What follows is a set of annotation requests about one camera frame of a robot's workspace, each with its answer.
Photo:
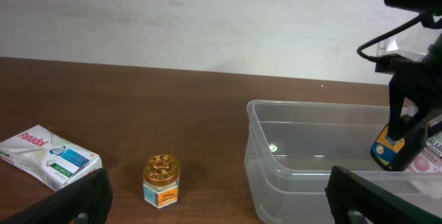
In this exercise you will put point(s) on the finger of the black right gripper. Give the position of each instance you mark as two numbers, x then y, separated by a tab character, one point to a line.
419	119
400	87

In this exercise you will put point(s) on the black bottle white cap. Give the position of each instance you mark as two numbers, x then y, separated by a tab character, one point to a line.
397	155

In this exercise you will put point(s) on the small gold-lid balm jar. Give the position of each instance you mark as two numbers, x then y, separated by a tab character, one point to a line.
161	180

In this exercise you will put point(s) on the clear plastic container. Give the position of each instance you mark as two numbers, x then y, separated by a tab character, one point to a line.
292	147

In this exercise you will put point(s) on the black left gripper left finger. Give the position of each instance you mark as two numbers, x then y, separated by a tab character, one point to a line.
91	196

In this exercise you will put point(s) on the white Panadol box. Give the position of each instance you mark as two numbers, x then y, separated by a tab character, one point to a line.
51	159

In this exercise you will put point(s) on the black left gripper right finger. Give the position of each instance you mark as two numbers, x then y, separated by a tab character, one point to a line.
352	199

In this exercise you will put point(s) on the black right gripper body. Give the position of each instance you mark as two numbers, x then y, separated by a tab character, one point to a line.
426	75

